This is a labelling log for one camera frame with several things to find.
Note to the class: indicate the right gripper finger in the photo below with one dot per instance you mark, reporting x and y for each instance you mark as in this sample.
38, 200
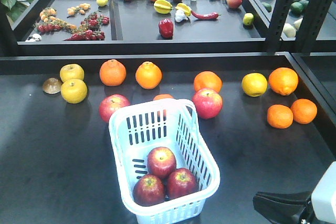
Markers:
284, 208

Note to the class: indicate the red apple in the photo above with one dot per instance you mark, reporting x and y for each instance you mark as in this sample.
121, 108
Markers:
180, 183
161, 162
149, 191
111, 104
208, 103

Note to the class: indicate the light blue plastic basket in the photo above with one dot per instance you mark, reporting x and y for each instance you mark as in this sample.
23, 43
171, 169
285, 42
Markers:
137, 129

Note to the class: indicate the small orange behind basket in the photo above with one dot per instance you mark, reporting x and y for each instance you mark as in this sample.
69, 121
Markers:
162, 96

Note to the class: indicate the small orange pair left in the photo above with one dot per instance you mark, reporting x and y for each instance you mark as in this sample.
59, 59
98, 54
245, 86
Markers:
279, 116

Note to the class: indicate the small orange pair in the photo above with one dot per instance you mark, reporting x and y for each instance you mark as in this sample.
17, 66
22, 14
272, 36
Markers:
279, 116
304, 111

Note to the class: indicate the small orange pair right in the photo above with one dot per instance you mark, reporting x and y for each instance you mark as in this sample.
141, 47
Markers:
304, 111

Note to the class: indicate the large navel orange right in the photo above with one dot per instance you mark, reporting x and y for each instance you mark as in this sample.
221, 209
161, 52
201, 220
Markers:
283, 81

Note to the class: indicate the yellow orange fruit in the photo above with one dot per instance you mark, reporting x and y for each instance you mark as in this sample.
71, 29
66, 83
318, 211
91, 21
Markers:
254, 84

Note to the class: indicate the black wood produce display table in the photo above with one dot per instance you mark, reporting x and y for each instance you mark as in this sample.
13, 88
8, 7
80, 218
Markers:
57, 164

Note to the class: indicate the orange beside middle apple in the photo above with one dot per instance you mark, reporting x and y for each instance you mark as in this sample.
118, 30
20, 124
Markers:
207, 79

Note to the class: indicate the orange with knob centre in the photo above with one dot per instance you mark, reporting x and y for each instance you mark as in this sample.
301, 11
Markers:
148, 75

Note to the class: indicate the orange with knob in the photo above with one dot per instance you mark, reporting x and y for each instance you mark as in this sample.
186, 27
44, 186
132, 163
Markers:
112, 73
148, 75

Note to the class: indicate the red chili pepper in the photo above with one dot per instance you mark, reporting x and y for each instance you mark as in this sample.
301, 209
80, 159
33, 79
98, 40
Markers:
210, 16

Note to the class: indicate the red bell pepper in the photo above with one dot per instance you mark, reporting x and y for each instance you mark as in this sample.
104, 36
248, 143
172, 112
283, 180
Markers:
166, 28

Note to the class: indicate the orange with knob left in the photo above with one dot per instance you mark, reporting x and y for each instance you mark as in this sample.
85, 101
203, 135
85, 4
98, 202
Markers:
112, 73

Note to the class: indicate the yellow apple lower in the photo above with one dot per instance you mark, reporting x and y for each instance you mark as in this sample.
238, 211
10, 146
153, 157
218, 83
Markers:
74, 91

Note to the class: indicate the yellow apple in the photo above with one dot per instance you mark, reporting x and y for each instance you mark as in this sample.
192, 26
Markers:
74, 91
71, 71

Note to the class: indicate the yellow apple upper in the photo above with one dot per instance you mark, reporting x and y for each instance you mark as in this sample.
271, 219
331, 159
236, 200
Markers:
71, 71

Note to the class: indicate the brown mushroom cap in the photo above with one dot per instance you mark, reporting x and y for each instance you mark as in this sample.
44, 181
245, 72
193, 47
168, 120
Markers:
52, 85

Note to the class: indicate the black upright rack post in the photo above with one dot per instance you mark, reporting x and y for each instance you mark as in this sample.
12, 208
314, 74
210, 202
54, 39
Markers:
301, 20

